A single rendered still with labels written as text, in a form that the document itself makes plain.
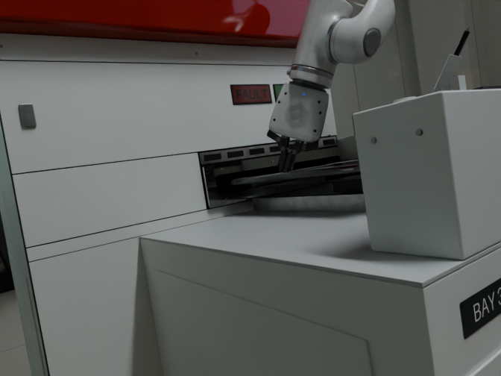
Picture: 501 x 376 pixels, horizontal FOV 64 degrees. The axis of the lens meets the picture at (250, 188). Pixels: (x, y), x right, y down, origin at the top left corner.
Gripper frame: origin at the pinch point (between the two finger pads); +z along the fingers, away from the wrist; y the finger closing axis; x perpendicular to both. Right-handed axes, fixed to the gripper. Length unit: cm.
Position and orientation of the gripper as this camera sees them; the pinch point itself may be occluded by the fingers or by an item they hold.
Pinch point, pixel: (286, 163)
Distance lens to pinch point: 81.0
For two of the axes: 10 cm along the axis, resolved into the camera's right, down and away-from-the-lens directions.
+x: 2.9, -0.9, 9.5
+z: -2.6, 9.5, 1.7
